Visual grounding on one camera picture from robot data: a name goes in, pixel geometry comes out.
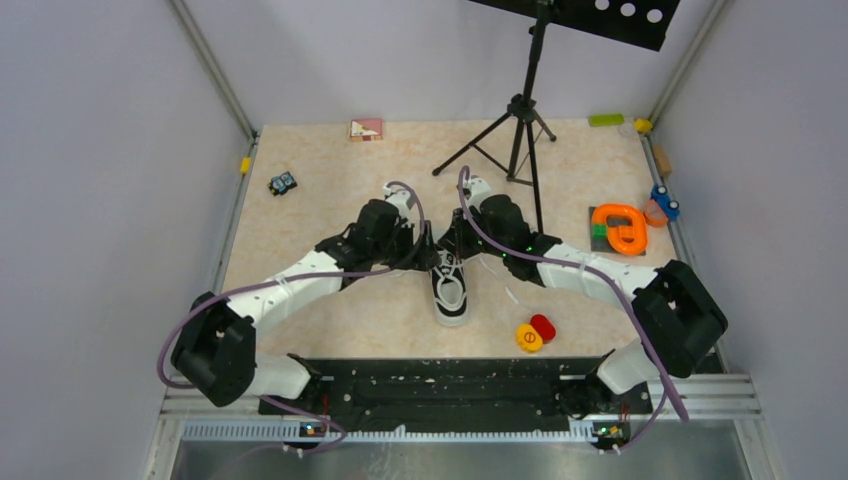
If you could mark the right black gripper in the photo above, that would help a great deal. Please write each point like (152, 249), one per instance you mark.
(455, 238)

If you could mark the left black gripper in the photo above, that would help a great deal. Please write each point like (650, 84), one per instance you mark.
(425, 257)

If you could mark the black white canvas sneaker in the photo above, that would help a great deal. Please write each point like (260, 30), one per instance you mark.
(449, 290)

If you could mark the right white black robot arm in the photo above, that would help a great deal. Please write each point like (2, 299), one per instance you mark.
(676, 318)

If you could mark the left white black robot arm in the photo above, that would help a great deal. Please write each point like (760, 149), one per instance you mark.
(215, 346)

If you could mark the black tripod stand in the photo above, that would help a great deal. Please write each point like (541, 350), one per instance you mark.
(522, 108)

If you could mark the dark grey square plate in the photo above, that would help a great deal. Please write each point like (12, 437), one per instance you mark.
(596, 242)

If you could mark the red plastic cylinder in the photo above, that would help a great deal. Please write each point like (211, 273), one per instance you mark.
(544, 327)

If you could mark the pink tangram puzzle box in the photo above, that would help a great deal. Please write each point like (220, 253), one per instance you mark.
(366, 129)

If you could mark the small blue black toy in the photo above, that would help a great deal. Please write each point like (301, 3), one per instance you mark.
(282, 183)

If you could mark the yellow plastic cylinder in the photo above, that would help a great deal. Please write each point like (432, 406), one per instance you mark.
(528, 339)

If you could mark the green rectangular block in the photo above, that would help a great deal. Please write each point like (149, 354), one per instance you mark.
(606, 120)

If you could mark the orange translucent cup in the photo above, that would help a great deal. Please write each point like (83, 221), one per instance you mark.
(654, 215)

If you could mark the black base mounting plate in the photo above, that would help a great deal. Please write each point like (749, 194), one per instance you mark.
(464, 395)

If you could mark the blue toy car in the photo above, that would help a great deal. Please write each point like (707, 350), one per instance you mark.
(670, 207)

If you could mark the yellow corner block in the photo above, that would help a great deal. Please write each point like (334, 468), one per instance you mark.
(642, 125)

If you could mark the black perforated stand tray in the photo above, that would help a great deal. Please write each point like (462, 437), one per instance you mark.
(640, 23)

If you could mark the wooden block on frame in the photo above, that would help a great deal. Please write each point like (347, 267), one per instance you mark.
(662, 161)

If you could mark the white slotted cable duct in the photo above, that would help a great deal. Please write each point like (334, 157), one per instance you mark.
(297, 432)

